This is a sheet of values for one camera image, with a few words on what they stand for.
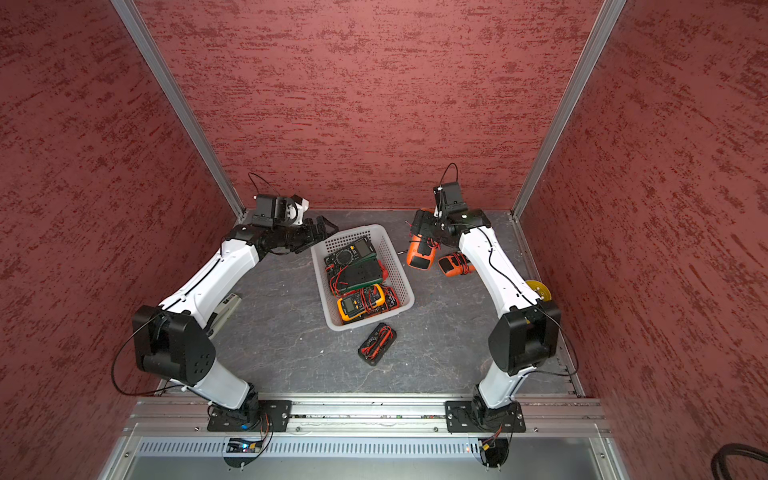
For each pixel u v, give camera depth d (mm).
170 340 436
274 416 744
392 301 903
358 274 920
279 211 668
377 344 828
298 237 727
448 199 633
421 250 819
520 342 448
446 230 588
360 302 855
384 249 974
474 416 665
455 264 1001
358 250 979
